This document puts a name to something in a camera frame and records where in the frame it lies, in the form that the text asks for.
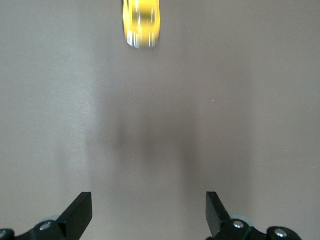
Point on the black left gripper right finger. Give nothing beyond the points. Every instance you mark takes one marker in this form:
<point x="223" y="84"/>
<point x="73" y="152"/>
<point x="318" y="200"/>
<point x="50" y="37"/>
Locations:
<point x="220" y="220"/>

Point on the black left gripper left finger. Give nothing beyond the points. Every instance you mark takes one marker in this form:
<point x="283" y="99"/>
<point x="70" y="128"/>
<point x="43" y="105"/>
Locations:
<point x="75" y="215"/>

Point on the yellow beetle toy car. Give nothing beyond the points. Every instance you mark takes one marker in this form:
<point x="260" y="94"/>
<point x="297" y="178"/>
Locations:
<point x="141" y="25"/>

